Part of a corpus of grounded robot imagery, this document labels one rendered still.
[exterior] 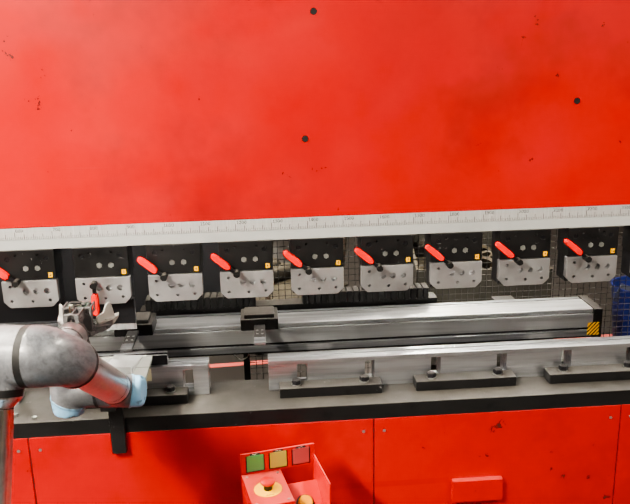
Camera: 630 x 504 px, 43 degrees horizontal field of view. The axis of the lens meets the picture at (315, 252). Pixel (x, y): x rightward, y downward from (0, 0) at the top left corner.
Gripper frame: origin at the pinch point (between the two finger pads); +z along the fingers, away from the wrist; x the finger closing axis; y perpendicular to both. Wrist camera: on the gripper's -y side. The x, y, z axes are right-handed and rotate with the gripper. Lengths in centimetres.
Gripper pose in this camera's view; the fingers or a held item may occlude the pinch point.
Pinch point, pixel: (90, 316)
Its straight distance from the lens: 220.3
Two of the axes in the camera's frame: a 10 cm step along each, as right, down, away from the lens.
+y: -0.1, -9.7, -2.6
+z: -0.6, -2.6, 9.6
